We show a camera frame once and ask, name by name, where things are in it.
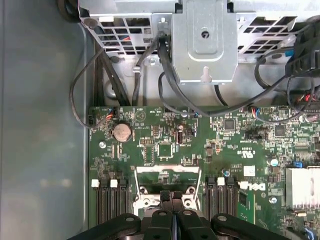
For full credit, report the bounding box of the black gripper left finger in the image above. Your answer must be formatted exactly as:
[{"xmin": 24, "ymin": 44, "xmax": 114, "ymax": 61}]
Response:
[{"xmin": 66, "ymin": 190, "xmax": 174, "ymax": 240}]

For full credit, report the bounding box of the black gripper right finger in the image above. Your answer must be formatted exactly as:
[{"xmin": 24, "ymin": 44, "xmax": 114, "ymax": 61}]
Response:
[{"xmin": 173, "ymin": 190, "xmax": 309, "ymax": 240}]

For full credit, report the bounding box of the metal socket cover frame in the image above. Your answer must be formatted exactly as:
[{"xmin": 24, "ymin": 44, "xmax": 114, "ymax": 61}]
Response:
[{"xmin": 133, "ymin": 164, "xmax": 203, "ymax": 195}]

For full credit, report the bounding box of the CPU socket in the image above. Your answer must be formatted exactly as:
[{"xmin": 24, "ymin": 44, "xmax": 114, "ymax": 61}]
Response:
[{"xmin": 132, "ymin": 186, "xmax": 202, "ymax": 218}]

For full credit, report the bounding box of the RAM slot with black clips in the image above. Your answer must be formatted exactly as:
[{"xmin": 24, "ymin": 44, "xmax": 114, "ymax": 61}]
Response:
[
  {"xmin": 225, "ymin": 176, "xmax": 238, "ymax": 218},
  {"xmin": 119, "ymin": 177, "xmax": 131, "ymax": 216},
  {"xmin": 206, "ymin": 176, "xmax": 217, "ymax": 218},
  {"xmin": 101, "ymin": 178, "xmax": 111, "ymax": 223}
]

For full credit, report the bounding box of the RAM slot with white clips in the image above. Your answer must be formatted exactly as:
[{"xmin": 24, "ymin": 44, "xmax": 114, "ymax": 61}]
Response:
[
  {"xmin": 216, "ymin": 177, "xmax": 226, "ymax": 215},
  {"xmin": 109, "ymin": 178, "xmax": 120, "ymax": 220},
  {"xmin": 91, "ymin": 178, "xmax": 104, "ymax": 225}
]

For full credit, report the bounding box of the green motherboard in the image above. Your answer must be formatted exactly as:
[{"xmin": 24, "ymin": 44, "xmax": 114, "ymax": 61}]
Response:
[{"xmin": 87, "ymin": 104, "xmax": 320, "ymax": 240}]

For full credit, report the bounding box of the white square sticker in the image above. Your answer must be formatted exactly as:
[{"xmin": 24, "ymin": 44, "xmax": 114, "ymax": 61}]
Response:
[{"xmin": 242, "ymin": 165, "xmax": 256, "ymax": 178}]

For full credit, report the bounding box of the silver coin battery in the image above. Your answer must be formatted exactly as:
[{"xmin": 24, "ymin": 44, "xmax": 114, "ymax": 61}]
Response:
[{"xmin": 111, "ymin": 121, "xmax": 133, "ymax": 143}]

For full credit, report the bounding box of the silver finned heatsink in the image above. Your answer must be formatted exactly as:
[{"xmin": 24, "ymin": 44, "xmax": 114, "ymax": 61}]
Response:
[{"xmin": 285, "ymin": 167, "xmax": 320, "ymax": 210}]

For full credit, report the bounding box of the black open PC case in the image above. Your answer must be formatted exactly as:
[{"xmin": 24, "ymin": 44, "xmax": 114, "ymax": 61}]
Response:
[{"xmin": 0, "ymin": 0, "xmax": 320, "ymax": 240}]

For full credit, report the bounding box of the silver metal drive cage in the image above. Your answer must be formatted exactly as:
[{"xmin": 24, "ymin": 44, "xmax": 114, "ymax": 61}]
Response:
[{"xmin": 78, "ymin": 0, "xmax": 300, "ymax": 87}]

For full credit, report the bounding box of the black plastic connector block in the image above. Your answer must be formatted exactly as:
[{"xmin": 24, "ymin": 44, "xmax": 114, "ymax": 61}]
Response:
[{"xmin": 284, "ymin": 22, "xmax": 320, "ymax": 78}]

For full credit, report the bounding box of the short black striped cable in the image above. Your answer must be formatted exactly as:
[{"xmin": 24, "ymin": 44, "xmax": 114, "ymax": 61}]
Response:
[{"xmin": 213, "ymin": 84, "xmax": 230, "ymax": 107}]

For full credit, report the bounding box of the dark grey clipped cable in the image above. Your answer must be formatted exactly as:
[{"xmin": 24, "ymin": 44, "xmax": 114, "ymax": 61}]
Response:
[{"xmin": 131, "ymin": 43, "xmax": 154, "ymax": 106}]

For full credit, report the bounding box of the thick black cable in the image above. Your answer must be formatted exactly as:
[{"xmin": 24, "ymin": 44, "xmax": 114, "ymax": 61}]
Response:
[{"xmin": 157, "ymin": 34, "xmax": 296, "ymax": 118}]

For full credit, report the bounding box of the black flat cable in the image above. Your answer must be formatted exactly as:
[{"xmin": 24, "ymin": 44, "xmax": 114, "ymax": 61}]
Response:
[
  {"xmin": 101, "ymin": 56, "xmax": 132, "ymax": 107},
  {"xmin": 94, "ymin": 53, "xmax": 105, "ymax": 108}
]

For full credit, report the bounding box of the thin black cable loop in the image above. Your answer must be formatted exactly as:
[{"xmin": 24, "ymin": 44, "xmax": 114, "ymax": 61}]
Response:
[{"xmin": 69, "ymin": 47, "xmax": 118, "ymax": 130}]

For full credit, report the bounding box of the black looped cable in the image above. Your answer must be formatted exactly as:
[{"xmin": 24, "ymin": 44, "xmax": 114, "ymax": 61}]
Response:
[{"xmin": 253, "ymin": 48, "xmax": 320, "ymax": 92}]

